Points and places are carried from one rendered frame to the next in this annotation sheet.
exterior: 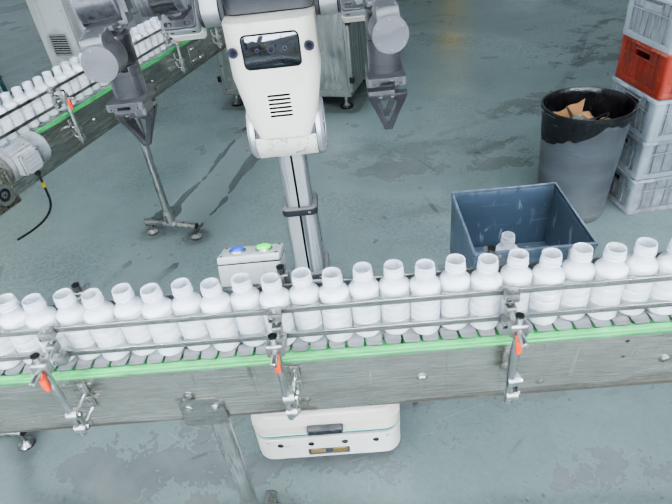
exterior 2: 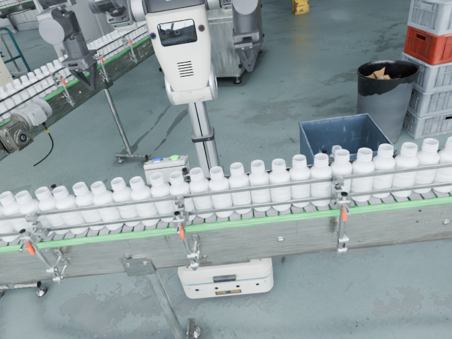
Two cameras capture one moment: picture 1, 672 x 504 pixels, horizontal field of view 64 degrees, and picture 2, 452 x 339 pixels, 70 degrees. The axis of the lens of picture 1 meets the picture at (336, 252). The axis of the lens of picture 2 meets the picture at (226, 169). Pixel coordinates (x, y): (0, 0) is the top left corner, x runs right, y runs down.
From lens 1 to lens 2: 0.14 m
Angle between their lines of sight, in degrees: 2
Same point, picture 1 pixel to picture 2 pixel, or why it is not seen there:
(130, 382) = (89, 247)
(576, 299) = (383, 183)
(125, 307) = (82, 198)
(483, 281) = (318, 172)
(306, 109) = (202, 70)
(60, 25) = not seen: hidden behind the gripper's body
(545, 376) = (364, 237)
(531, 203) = (352, 128)
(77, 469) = (72, 307)
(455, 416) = (309, 268)
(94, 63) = (48, 31)
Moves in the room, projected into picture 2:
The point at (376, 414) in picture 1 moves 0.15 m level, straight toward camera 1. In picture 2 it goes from (257, 268) to (259, 293)
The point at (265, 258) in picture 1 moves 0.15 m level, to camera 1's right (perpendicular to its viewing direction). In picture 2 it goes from (175, 164) to (219, 157)
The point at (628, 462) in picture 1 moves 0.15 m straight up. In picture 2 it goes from (423, 296) to (429, 279)
